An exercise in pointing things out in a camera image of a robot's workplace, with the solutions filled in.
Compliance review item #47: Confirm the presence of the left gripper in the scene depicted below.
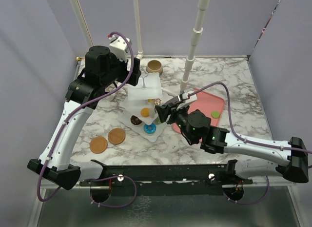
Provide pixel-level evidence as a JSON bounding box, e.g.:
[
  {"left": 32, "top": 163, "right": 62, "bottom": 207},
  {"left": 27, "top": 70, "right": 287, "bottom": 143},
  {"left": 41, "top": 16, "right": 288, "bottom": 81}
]
[{"left": 101, "top": 50, "right": 141, "bottom": 87}]

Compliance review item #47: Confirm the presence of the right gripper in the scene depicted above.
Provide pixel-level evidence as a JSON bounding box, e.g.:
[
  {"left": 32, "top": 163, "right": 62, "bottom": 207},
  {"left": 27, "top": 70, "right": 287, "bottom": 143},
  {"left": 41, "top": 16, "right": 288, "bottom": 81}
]
[{"left": 156, "top": 101, "right": 195, "bottom": 144}]

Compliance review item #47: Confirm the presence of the yellow round biscuit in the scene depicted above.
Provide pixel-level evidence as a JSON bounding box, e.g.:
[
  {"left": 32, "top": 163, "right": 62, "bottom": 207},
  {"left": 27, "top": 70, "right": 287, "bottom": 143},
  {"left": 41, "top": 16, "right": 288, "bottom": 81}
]
[{"left": 140, "top": 107, "right": 150, "bottom": 117}]

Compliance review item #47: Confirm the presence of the blue frosted donut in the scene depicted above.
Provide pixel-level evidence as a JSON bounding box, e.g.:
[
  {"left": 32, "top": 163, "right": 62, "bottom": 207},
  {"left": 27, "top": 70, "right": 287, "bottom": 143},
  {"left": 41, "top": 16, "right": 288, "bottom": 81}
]
[{"left": 143, "top": 123, "right": 156, "bottom": 135}]

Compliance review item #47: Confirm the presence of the white tiered serving stand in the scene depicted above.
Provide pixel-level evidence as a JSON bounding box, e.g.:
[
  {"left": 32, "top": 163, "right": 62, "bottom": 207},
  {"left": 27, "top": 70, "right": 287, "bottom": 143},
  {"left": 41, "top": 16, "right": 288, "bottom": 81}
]
[{"left": 119, "top": 73, "right": 171, "bottom": 143}]

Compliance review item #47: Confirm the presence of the chocolate donut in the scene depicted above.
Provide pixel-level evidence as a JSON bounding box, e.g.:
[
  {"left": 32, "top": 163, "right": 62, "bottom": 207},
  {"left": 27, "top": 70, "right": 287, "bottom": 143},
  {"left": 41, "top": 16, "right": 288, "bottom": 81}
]
[{"left": 130, "top": 115, "right": 142, "bottom": 126}]

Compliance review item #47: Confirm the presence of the pink serving tray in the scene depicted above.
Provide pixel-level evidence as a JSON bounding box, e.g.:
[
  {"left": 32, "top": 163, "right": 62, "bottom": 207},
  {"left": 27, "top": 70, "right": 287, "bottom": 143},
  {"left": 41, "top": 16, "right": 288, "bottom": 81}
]
[{"left": 172, "top": 88, "right": 226, "bottom": 135}]

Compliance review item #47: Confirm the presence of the green round pastry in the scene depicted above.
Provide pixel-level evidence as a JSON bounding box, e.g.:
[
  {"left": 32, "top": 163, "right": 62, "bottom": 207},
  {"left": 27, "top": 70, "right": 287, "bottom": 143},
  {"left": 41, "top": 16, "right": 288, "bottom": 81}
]
[{"left": 211, "top": 111, "right": 220, "bottom": 119}]

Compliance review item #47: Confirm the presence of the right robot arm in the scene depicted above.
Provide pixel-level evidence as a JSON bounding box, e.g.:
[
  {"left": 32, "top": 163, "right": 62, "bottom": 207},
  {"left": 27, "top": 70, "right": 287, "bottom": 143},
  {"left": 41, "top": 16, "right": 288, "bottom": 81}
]
[{"left": 155, "top": 94, "right": 309, "bottom": 184}]

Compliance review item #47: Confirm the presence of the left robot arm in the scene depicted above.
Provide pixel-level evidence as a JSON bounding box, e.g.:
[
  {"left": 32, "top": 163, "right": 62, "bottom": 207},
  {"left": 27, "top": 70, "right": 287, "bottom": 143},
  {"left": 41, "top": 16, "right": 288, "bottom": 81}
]
[{"left": 27, "top": 46, "right": 141, "bottom": 190}]

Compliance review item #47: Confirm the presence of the beige ceramic cup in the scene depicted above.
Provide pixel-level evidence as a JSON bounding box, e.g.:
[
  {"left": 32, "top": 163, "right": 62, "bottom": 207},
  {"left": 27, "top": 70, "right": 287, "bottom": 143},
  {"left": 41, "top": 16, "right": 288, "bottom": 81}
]
[{"left": 146, "top": 60, "right": 163, "bottom": 75}]

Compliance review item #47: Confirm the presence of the wooden coaster near stand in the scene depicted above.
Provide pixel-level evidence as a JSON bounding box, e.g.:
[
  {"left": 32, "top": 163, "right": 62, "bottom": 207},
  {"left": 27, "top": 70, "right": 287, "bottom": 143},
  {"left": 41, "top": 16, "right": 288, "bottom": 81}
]
[{"left": 108, "top": 128, "right": 126, "bottom": 145}]

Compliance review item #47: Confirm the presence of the wooden coaster near edge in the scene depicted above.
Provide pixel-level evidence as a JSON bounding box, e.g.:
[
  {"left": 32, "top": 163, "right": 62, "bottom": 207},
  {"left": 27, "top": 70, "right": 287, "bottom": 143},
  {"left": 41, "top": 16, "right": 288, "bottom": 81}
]
[{"left": 89, "top": 136, "right": 108, "bottom": 154}]

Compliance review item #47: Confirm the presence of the white pvc frame middle pole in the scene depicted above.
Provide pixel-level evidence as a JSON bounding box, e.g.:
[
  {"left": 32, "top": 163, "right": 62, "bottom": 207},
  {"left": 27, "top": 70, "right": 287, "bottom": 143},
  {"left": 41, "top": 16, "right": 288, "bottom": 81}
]
[{"left": 133, "top": 0, "right": 143, "bottom": 60}]

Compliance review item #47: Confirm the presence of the white pvc frame pole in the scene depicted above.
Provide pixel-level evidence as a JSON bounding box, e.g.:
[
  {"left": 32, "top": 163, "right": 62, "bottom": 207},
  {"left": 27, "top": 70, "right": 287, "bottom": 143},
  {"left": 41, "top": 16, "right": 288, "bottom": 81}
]
[
  {"left": 179, "top": 0, "right": 210, "bottom": 93},
  {"left": 133, "top": 0, "right": 143, "bottom": 60},
  {"left": 69, "top": 0, "right": 94, "bottom": 47}
]

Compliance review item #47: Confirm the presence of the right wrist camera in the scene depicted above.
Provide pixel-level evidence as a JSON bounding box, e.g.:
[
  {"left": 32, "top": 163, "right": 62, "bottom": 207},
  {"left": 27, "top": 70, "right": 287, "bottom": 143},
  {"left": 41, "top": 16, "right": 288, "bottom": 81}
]
[{"left": 177, "top": 88, "right": 197, "bottom": 109}]

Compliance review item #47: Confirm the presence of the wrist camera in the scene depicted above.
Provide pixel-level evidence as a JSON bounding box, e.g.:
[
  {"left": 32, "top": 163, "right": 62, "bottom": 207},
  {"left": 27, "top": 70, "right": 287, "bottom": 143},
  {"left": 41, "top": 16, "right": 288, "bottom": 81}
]
[
  {"left": 177, "top": 88, "right": 197, "bottom": 109},
  {"left": 108, "top": 33, "right": 132, "bottom": 63}
]

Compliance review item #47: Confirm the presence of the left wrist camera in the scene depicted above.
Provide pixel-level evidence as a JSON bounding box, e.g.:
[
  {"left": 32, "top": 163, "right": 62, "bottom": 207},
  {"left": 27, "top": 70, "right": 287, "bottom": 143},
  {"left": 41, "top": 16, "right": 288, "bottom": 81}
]
[{"left": 108, "top": 33, "right": 132, "bottom": 63}]

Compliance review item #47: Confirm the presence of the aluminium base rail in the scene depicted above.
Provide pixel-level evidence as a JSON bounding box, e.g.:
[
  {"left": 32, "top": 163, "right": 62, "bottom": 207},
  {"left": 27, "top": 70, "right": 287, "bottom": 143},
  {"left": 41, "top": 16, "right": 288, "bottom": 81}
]
[{"left": 43, "top": 160, "right": 298, "bottom": 190}]

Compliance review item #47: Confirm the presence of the white pvc frame left pole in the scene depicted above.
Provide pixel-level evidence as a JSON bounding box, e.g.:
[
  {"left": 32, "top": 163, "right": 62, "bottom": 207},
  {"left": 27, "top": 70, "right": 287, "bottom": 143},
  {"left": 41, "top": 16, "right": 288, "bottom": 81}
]
[{"left": 69, "top": 0, "right": 94, "bottom": 47}]

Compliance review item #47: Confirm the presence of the white pvc frame right pole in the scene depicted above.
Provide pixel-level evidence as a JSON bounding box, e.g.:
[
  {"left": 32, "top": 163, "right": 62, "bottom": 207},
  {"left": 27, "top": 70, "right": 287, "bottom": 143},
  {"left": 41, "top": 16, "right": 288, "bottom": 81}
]
[{"left": 179, "top": 0, "right": 210, "bottom": 93}]

